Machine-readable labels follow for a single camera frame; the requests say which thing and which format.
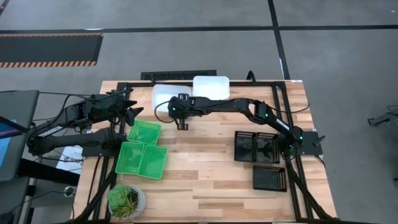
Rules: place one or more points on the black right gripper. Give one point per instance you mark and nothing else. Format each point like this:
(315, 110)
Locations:
(180, 109)

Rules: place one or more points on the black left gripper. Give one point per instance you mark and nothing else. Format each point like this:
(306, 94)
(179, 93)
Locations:
(116, 107)

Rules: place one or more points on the green plastic basket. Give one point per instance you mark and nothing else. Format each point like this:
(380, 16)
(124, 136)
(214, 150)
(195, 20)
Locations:
(144, 133)
(153, 161)
(129, 157)

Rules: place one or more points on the white plastic basket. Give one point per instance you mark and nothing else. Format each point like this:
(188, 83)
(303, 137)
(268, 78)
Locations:
(211, 88)
(161, 96)

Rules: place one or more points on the black plastic basket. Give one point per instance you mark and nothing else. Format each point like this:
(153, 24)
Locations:
(267, 148)
(269, 179)
(245, 146)

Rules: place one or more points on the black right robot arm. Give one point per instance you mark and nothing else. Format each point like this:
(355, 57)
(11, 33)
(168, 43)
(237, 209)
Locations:
(230, 104)

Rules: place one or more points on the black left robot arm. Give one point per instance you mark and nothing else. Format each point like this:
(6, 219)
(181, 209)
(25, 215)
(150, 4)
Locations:
(77, 113)

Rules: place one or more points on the white printed paper sheet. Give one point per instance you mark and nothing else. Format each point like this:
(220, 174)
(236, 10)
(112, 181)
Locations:
(73, 165)

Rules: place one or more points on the potted green plant white pot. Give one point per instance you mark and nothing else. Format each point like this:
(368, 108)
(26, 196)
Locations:
(124, 202)

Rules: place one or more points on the black hazard-striped floor mat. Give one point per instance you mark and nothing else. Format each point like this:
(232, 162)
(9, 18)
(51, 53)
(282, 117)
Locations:
(46, 48)

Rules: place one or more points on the grey side desk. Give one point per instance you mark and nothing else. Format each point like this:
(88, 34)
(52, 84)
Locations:
(18, 105)

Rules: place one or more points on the grey floor stand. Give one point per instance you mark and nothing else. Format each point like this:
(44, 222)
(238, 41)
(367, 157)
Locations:
(384, 118)

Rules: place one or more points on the black metal table frame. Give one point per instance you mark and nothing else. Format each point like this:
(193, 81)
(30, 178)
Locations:
(122, 85)

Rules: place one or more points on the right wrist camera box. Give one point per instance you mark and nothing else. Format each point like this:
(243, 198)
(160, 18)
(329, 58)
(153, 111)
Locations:
(183, 97)

